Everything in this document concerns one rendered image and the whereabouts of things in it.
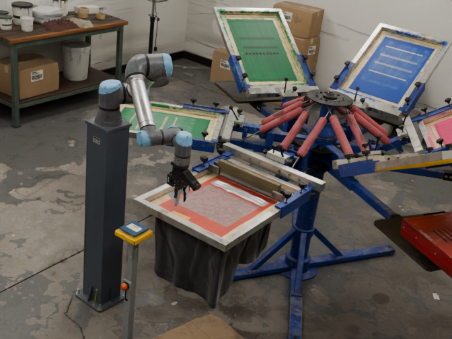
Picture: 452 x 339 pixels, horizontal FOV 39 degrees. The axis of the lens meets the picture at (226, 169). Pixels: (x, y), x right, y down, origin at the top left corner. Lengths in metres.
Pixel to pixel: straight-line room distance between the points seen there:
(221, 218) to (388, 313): 1.67
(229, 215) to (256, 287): 1.23
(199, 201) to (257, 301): 1.15
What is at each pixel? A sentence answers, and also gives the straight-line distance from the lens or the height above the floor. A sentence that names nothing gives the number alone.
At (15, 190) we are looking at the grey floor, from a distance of 5.40.
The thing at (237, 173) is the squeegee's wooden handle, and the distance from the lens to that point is 3.55.
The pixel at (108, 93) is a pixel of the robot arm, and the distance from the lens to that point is 3.50.
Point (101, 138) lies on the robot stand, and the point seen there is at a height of 1.13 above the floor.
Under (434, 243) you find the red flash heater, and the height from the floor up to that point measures 1.10.
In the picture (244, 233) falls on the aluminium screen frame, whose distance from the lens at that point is 3.08.
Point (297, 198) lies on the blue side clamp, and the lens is 3.43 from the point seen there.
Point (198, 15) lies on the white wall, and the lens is 8.84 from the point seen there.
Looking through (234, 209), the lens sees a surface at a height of 0.96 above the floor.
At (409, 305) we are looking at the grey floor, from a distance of 4.65.
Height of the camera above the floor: 2.59
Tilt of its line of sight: 26 degrees down
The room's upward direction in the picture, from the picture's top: 7 degrees clockwise
